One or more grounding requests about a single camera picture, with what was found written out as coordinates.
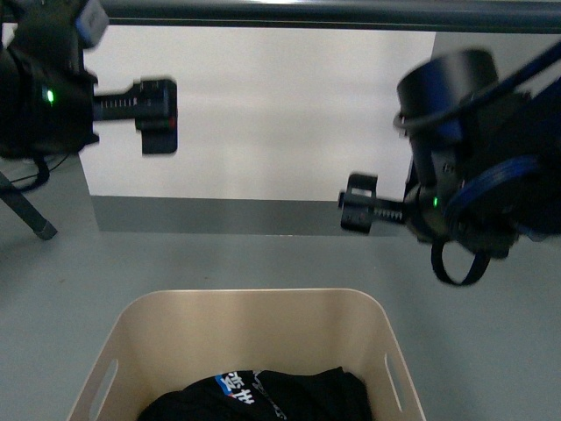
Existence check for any dark metal hanger rail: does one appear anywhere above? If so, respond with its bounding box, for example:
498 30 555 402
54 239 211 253
103 1 560 34

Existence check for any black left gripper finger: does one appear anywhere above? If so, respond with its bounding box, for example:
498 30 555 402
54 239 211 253
93 78 178 154

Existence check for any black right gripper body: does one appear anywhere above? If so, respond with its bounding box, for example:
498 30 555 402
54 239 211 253
404 175 520 259

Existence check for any grey rack leg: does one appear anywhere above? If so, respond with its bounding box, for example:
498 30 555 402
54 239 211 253
1 174 58 240

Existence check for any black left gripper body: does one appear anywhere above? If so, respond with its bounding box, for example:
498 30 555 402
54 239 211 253
1 25 99 159

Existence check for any white wall board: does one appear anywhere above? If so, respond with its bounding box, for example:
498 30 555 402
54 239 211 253
80 25 435 201

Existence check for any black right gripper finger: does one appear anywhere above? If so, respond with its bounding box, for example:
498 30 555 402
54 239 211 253
338 173 405 234

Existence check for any beige plastic laundry hamper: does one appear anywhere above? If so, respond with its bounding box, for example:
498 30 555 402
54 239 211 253
69 289 424 420

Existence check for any black printed garment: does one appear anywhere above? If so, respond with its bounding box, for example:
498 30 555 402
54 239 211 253
138 367 373 420

